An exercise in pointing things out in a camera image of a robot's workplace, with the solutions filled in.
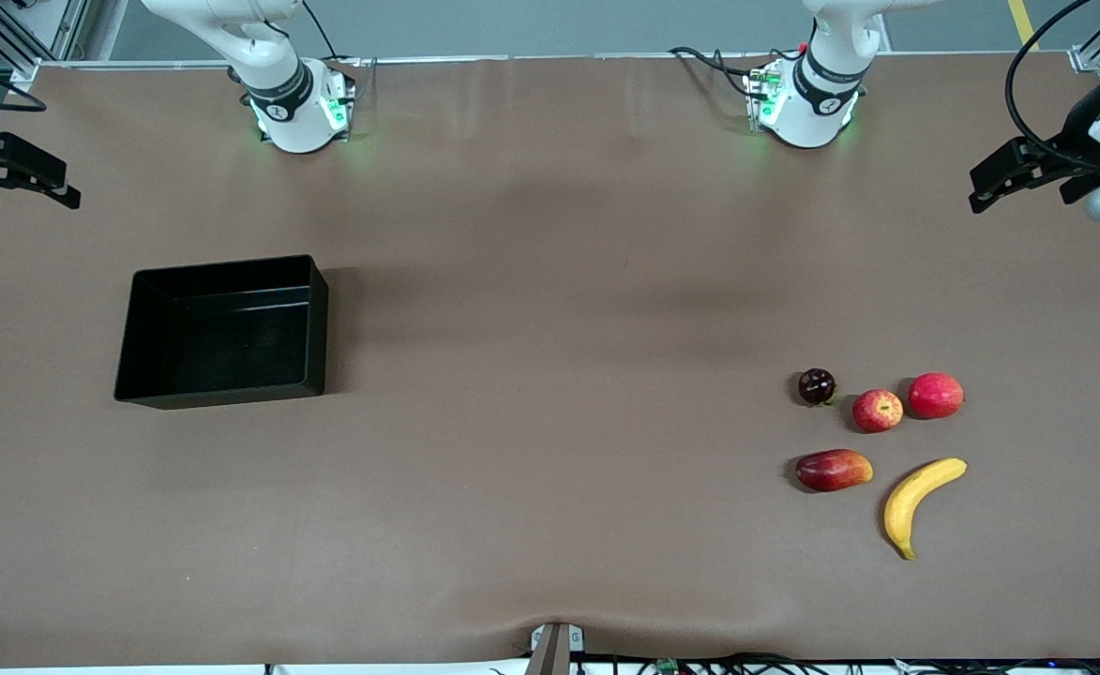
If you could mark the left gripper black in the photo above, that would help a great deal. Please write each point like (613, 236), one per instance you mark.
(1073, 141)

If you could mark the black plastic box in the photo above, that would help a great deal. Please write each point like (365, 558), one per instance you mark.
(221, 337)

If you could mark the small red yellow apple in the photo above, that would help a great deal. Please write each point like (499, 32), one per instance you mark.
(878, 411)

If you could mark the yellow banana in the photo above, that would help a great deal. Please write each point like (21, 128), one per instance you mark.
(906, 502)

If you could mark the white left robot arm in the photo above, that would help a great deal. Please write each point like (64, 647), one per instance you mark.
(817, 94)

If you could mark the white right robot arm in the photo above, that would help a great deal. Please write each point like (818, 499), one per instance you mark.
(279, 89)

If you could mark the round red peach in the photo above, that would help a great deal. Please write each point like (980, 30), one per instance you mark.
(936, 395)

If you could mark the dark purple mangosteen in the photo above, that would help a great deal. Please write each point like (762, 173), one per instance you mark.
(816, 386)

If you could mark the red yellow mango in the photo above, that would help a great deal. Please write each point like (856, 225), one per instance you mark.
(833, 470)

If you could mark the small green circuit board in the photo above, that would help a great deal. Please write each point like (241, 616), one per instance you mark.
(668, 667)

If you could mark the grey table clamp bracket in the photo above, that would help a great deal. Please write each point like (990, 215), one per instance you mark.
(554, 647)

